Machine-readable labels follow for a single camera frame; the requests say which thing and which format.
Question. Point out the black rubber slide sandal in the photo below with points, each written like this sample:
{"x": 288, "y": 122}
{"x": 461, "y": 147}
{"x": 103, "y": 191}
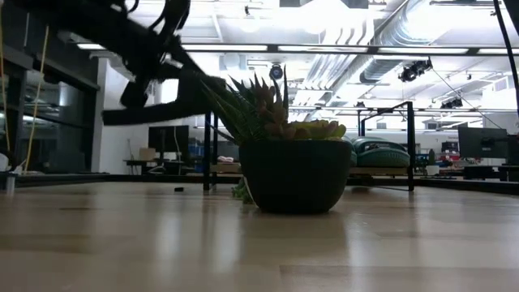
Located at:
{"x": 154, "y": 114}

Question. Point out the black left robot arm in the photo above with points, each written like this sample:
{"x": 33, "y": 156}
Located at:
{"x": 101, "y": 28}

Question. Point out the black-framed wooden shelf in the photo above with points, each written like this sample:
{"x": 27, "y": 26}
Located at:
{"x": 410, "y": 162}

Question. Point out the black computer monitor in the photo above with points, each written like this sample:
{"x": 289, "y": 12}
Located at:
{"x": 482, "y": 142}
{"x": 168, "y": 138}

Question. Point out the green succulent plant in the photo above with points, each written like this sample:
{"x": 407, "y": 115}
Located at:
{"x": 259, "y": 113}

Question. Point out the small pink object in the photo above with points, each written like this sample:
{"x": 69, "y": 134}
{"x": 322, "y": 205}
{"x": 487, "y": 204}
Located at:
{"x": 226, "y": 159}

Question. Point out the brown cardboard box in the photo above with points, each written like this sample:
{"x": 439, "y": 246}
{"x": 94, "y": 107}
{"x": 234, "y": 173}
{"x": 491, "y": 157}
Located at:
{"x": 147, "y": 154}

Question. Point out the small black piece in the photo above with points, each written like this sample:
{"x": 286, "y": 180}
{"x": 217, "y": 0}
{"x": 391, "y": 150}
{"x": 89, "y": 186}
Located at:
{"x": 178, "y": 189}

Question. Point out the black plant pot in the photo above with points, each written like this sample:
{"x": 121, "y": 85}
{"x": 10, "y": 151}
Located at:
{"x": 296, "y": 178}

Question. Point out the black overhead light bar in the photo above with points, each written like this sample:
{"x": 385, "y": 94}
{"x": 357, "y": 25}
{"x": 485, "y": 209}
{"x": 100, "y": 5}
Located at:
{"x": 324, "y": 48}

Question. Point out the black ceiling spotlight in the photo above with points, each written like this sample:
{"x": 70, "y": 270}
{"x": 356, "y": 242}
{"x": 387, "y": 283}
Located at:
{"x": 411, "y": 72}
{"x": 452, "y": 104}

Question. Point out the round black hanging camera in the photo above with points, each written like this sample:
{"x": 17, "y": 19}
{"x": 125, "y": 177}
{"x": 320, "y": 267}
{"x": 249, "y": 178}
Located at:
{"x": 276, "y": 72}

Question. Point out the small white post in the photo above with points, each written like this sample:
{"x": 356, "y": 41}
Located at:
{"x": 10, "y": 182}

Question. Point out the black aluminium table frame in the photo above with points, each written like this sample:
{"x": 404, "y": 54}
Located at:
{"x": 466, "y": 186}

